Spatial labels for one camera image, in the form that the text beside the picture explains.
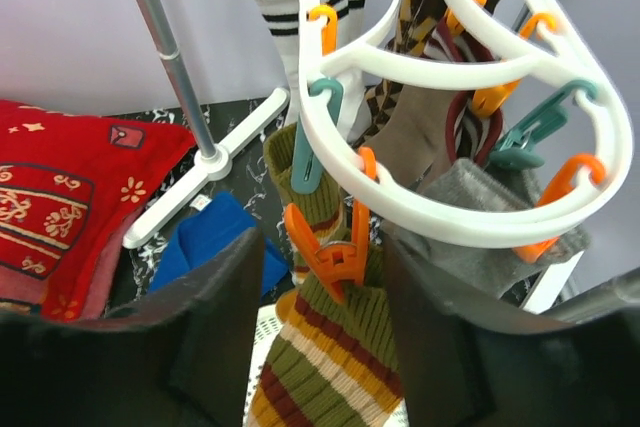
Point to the white round clip hanger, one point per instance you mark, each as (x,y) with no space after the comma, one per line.
(491,231)

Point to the red cartoon print pillow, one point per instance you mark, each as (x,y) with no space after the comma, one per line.
(71,186)

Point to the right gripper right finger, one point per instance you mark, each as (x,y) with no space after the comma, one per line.
(467,359)

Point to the blue towel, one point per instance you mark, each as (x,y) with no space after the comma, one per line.
(200,237)

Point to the brown yellow diamond sock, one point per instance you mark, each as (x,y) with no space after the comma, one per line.
(421,32)

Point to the green striped sock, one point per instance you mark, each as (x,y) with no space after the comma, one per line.
(300,179)
(332,364)

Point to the white perforated plastic basket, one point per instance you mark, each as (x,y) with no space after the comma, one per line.
(268,326)

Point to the maroon striped beige sock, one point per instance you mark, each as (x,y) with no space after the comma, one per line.
(459,133)

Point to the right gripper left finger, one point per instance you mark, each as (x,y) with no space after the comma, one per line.
(179,356)

